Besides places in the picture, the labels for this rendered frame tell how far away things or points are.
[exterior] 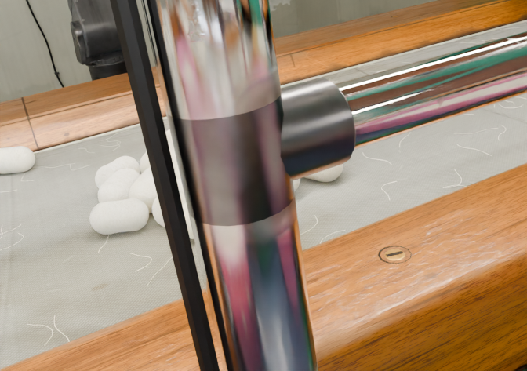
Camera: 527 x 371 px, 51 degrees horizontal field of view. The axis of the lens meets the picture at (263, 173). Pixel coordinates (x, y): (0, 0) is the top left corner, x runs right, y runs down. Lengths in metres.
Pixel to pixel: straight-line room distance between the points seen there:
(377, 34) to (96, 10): 0.36
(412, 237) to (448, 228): 0.01
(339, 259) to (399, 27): 0.46
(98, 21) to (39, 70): 1.66
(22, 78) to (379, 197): 2.18
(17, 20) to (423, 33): 1.93
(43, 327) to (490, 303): 0.18
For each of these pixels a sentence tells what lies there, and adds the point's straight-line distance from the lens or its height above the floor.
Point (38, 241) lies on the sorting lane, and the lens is 0.34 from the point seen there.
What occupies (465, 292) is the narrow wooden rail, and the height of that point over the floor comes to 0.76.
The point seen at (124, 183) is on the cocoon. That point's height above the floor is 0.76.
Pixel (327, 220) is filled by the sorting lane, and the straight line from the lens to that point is 0.29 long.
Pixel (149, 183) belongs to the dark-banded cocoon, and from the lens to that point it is 0.32.
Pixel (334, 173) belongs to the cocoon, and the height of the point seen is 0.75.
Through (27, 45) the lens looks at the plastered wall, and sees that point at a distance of 2.40.
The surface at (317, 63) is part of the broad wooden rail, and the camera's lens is 0.57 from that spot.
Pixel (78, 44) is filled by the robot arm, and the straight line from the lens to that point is 0.78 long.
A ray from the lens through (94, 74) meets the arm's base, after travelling 0.81.
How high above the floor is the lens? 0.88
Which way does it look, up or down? 24 degrees down
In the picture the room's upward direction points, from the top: 9 degrees counter-clockwise
